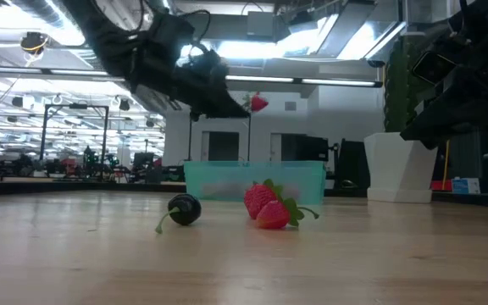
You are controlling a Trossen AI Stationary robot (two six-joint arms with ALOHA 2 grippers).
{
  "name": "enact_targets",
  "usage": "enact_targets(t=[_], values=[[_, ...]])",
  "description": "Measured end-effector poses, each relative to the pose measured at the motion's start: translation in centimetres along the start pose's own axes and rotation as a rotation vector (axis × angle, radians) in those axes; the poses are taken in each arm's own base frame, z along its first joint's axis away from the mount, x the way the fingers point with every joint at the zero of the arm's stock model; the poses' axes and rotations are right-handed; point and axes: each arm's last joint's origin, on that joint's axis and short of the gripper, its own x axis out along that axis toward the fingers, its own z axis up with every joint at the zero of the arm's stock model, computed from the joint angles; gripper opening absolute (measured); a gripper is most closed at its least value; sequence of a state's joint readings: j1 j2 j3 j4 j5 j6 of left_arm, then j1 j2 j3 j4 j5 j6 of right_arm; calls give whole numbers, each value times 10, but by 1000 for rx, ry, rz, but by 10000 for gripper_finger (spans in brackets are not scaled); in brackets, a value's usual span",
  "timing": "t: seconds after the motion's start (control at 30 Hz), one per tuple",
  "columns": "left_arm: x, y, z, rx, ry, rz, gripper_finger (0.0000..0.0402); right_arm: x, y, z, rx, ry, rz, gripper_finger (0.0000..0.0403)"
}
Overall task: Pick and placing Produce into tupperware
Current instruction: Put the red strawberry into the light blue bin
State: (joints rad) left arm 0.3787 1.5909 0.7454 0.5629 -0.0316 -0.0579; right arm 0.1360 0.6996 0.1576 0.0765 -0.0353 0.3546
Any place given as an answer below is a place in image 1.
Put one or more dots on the black plastic cherry green stem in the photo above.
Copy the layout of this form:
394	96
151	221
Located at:
186	209

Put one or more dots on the black dome ceiling camera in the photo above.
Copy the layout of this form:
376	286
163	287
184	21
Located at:
375	63

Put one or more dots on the white faceted plant pot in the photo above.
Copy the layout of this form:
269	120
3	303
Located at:
396	169

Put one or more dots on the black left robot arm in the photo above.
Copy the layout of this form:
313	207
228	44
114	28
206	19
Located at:
112	38

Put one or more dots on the green cactus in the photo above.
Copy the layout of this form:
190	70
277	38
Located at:
398	84

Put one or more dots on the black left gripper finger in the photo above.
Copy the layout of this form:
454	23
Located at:
227	108

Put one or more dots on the red plastic strawberry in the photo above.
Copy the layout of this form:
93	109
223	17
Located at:
273	215
260	103
257	199

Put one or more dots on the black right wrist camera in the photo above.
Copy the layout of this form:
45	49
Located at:
434	68

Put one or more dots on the black office chair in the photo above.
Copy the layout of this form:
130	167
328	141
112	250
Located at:
352	161

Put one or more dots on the black monitor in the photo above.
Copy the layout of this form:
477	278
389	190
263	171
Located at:
307	148

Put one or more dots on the long ceiling light tube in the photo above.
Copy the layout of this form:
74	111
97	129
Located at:
265	79
337	82
79	72

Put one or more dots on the black round ceiling lamp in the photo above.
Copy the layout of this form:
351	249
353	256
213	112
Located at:
34	42

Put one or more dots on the blue cardboard box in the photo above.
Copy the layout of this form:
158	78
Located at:
466	185

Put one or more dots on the red box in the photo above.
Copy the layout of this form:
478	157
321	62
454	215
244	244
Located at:
441	185

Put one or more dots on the grey ceiling unit box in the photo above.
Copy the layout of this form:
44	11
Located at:
260	23

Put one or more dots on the black gantry frame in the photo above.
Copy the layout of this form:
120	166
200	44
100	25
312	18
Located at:
74	106
249	140

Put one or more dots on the teal translucent plastic container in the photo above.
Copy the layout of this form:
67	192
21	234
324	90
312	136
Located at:
227	178

